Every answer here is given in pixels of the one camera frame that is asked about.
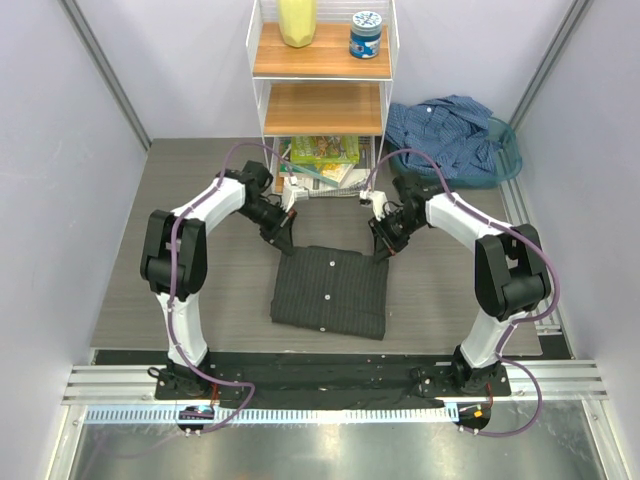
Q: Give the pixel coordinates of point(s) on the teal plastic basin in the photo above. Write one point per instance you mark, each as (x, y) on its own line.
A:
(507, 157)

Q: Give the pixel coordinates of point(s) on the yellow vase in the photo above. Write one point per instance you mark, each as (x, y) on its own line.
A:
(297, 21)

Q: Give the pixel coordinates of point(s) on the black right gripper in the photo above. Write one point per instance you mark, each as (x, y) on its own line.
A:
(386, 246)

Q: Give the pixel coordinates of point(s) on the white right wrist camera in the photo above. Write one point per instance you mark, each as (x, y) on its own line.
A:
(375, 200)

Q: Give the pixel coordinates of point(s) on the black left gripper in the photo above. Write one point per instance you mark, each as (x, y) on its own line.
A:
(281, 231)

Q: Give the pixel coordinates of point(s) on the blue checked long sleeve shirt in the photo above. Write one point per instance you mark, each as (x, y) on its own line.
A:
(452, 132)

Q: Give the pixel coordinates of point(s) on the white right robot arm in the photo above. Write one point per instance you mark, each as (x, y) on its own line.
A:
(510, 277)

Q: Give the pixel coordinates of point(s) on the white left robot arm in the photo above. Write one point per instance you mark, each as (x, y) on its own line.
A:
(174, 262)

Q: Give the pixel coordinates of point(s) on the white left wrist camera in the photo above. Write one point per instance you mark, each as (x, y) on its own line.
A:
(292, 192)

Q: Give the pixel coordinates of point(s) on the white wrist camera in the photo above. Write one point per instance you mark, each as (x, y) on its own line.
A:
(292, 192)
(375, 200)

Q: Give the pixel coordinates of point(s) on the perforated metal rail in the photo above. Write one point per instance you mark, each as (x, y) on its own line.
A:
(202, 414)

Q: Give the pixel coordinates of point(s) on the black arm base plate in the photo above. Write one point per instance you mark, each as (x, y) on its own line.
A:
(285, 381)

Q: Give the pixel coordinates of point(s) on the stack of books and papers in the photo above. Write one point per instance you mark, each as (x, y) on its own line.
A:
(330, 179)

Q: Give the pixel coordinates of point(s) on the black pinstripe long sleeve shirt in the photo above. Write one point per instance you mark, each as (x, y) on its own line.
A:
(331, 290)

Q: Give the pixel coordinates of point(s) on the blue lidded jar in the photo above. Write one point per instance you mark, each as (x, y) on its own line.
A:
(365, 34)

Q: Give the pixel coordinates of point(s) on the white wire wooden shelf unit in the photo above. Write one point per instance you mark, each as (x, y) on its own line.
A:
(322, 89)

